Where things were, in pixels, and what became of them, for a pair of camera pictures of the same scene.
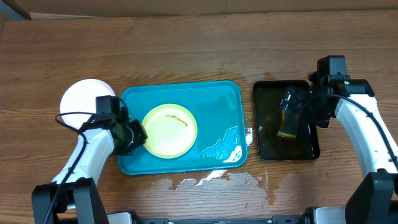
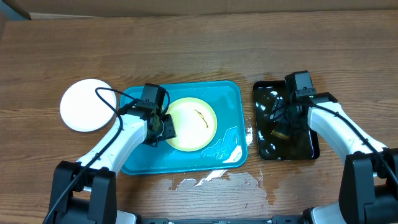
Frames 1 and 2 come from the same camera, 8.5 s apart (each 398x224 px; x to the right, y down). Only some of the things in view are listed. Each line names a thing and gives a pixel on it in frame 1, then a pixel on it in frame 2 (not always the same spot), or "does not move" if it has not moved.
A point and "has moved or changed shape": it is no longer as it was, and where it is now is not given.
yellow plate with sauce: x=171 y=130 has moved or changed shape
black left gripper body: x=134 y=135 -> x=166 y=130
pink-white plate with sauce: x=81 y=97 does not move
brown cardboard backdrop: x=112 y=8 does not move
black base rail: x=280 y=219 does not move
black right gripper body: x=316 y=113 -> x=283 y=118
